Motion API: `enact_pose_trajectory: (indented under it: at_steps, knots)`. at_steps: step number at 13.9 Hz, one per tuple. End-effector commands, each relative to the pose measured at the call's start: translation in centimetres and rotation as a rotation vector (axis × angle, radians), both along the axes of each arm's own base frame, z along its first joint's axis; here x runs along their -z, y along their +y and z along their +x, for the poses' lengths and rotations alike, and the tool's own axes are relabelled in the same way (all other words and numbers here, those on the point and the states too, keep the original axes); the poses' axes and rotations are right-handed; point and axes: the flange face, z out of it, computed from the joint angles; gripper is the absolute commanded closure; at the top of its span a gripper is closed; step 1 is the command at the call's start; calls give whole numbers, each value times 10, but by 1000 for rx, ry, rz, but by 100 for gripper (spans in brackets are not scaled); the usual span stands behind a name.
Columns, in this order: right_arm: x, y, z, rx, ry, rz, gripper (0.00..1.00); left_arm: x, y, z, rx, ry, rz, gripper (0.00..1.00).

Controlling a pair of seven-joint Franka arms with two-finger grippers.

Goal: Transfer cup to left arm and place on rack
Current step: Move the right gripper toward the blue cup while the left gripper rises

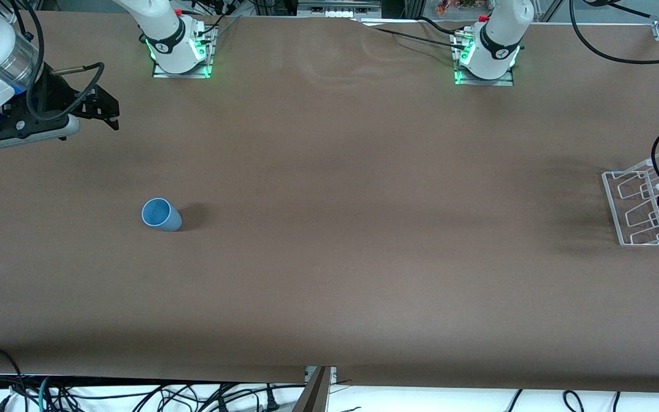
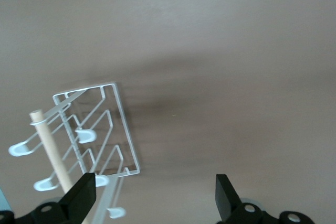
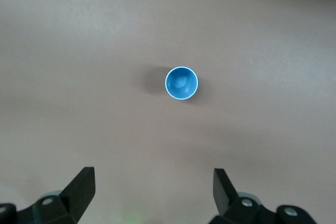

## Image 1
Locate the grey power strip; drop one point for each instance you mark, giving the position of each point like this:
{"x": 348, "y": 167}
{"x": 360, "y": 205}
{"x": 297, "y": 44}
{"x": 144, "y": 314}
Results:
{"x": 338, "y": 6}

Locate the small metal bracket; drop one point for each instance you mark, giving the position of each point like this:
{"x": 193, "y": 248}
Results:
{"x": 333, "y": 375}

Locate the brown table cover sheet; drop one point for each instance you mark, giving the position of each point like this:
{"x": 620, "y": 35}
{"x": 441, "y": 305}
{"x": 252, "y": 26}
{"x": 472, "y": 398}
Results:
{"x": 329, "y": 229}

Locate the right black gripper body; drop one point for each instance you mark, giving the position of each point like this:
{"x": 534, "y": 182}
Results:
{"x": 56, "y": 91}

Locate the aluminium frame post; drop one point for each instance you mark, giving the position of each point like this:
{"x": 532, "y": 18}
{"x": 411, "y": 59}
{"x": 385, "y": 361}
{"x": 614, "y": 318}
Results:
{"x": 550, "y": 8}

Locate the red orange objects pile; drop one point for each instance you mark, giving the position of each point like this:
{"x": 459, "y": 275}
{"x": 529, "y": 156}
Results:
{"x": 461, "y": 4}

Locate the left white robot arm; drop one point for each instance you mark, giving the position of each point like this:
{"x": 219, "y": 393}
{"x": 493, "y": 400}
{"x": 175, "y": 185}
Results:
{"x": 498, "y": 34}

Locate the brown wooden beam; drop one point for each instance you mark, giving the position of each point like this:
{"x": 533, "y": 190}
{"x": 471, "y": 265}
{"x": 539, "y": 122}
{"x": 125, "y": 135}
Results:
{"x": 312, "y": 395}

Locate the blue plastic cup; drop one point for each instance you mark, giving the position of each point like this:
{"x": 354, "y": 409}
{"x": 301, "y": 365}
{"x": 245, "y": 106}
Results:
{"x": 163, "y": 216}

